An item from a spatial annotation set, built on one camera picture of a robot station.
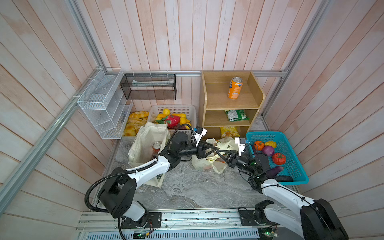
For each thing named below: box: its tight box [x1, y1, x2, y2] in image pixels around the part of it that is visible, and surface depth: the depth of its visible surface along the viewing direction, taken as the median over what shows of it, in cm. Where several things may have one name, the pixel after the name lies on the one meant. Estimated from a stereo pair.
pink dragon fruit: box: [155, 115, 181, 129], surface depth 107 cm
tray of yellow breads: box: [122, 110, 149, 137], surface depth 112 cm
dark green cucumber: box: [273, 175, 293, 182], surface depth 85 cm
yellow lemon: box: [162, 108, 171, 116], surface depth 116 cm
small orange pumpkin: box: [254, 140, 265, 151], surface depth 98 cm
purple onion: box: [262, 145, 275, 157], surface depth 95 cm
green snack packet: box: [224, 109, 250, 122], surface depth 95 cm
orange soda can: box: [227, 76, 243, 100], surface depth 80 cm
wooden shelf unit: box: [199, 71, 266, 139], surface depth 92 cm
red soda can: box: [152, 142, 161, 154], surface depth 91 cm
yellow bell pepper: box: [264, 141, 277, 149], surface depth 100 cm
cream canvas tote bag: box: [128, 121, 171, 188], surface depth 85 cm
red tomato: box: [272, 152, 286, 165], surface depth 92 cm
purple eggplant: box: [265, 166, 283, 179], surface depth 89 cm
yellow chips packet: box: [220, 126, 241, 139], surface depth 106 cm
